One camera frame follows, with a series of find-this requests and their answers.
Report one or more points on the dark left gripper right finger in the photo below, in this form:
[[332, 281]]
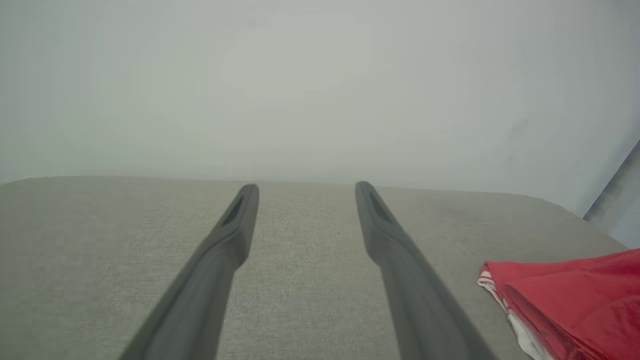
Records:
[[415, 295]]

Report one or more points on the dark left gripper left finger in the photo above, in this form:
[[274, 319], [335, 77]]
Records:
[[200, 290]]

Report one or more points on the red and white shirt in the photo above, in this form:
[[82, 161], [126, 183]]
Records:
[[575, 305]]

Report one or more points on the grey wall baseboard strip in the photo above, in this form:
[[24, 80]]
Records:
[[617, 200]]

